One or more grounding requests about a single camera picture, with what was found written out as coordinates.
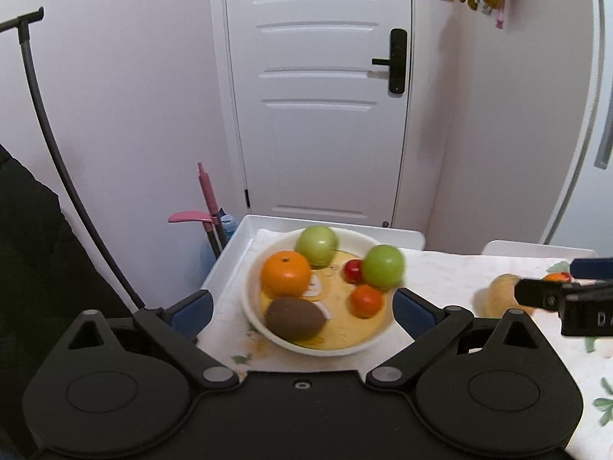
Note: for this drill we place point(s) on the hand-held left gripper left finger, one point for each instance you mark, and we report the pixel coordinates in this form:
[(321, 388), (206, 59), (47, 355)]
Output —
[(191, 312)]

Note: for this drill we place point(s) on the duck print plate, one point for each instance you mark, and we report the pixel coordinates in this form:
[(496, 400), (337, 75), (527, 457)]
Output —
[(335, 335)]

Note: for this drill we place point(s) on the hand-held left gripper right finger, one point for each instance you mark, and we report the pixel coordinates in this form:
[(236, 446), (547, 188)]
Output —
[(413, 312)]

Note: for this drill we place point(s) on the small orange tomato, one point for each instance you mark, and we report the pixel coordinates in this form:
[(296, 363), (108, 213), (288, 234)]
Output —
[(366, 301)]

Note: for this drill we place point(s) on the bright green apple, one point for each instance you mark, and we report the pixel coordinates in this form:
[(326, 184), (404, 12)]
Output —
[(383, 266)]

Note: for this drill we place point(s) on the dark curved pole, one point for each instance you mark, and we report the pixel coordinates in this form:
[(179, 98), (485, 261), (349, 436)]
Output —
[(48, 124)]

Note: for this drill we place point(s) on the small red cherry tomato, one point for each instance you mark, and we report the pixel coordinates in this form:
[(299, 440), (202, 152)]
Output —
[(353, 270)]

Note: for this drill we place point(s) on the blue plastic bottle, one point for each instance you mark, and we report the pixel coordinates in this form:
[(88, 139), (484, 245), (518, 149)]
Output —
[(228, 223)]

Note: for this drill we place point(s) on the white panel door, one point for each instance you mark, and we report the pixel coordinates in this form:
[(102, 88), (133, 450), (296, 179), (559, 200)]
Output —
[(316, 105)]

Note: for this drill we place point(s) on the yellow red apple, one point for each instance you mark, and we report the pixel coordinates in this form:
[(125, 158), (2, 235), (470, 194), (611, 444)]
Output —
[(500, 293)]

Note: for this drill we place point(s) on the white rimmed table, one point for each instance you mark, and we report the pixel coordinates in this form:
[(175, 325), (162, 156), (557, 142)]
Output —
[(249, 231)]

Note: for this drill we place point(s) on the large orange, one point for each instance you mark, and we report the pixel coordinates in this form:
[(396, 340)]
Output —
[(286, 273)]

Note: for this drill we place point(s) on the white sliding door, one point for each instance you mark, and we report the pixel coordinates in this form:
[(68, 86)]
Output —
[(579, 153)]

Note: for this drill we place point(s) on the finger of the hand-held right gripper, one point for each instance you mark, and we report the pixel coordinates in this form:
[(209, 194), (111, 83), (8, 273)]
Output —
[(541, 293), (594, 268)]

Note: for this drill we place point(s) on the brown kiwi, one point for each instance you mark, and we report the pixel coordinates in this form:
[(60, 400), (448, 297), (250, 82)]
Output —
[(294, 317)]

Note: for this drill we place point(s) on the medium orange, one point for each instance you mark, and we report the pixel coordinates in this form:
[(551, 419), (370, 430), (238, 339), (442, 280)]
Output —
[(556, 277)]

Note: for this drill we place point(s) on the dark cloth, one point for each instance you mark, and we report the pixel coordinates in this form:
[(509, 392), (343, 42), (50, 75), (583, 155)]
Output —
[(48, 273)]

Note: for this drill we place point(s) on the white tray table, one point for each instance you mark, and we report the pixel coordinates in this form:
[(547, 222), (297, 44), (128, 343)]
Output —
[(445, 273)]

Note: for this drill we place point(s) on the pink plastic tool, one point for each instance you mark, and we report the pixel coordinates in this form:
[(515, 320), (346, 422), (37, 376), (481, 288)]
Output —
[(207, 191)]

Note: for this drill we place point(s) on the pale green apple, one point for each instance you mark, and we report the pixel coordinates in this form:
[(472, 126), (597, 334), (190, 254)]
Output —
[(316, 244)]

